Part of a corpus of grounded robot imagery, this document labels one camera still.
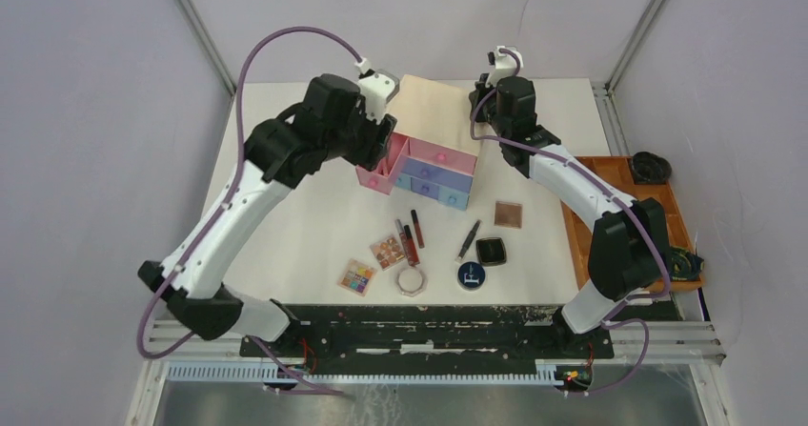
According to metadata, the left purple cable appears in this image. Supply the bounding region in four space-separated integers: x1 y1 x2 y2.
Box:
134 26 368 400

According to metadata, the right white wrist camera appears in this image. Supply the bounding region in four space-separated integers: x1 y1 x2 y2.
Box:
486 46 523 87

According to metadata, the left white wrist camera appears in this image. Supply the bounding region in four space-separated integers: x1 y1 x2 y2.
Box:
354 57 400 125

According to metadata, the nude eyeshadow palette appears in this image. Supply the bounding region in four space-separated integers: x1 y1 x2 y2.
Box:
370 234 407 271

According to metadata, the pastel wooden drawer chest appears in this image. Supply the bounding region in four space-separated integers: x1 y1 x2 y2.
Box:
388 75 481 211

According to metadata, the black makeup pen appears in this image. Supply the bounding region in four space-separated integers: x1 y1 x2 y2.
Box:
455 219 482 263

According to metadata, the brown square blush compact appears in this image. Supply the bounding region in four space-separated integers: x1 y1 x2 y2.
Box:
494 201 523 229

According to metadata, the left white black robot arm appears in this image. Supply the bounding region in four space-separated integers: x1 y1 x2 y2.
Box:
137 71 399 356

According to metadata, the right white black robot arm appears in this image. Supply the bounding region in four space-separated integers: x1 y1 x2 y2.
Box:
469 73 672 357

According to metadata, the purple cable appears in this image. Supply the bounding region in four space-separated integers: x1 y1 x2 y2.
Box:
134 26 368 400
468 47 672 397

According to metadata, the black coiled band top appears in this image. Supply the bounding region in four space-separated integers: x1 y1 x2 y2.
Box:
628 152 673 185

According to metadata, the black square compact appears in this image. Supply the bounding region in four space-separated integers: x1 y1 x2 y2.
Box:
475 237 507 267

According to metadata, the round dark blue jar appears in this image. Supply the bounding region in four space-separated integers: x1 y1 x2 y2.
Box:
456 261 487 291

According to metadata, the pink drawer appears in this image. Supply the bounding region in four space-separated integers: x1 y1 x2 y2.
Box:
355 133 410 195

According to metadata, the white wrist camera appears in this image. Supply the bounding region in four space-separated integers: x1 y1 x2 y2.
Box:
354 57 400 125
486 46 523 87

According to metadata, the silver red mascara tube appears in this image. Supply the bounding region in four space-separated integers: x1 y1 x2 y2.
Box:
394 218 410 259

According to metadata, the colourful eyeshadow palette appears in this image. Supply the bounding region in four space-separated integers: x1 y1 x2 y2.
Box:
337 259 377 296

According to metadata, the green yellow coiled band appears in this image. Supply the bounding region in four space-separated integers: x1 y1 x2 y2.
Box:
669 247 704 282

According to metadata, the white slotted cable duct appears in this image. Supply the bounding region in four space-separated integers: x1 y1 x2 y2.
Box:
165 358 595 388

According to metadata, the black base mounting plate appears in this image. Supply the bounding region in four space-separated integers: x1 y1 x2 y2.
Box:
240 305 615 375

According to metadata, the orange wooden compartment tray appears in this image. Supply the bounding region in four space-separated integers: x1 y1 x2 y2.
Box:
560 154 706 293

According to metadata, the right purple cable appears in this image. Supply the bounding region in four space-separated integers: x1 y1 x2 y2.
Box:
468 47 672 397

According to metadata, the dark red lip gloss tube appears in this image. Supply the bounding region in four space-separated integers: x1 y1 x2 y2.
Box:
411 209 425 249

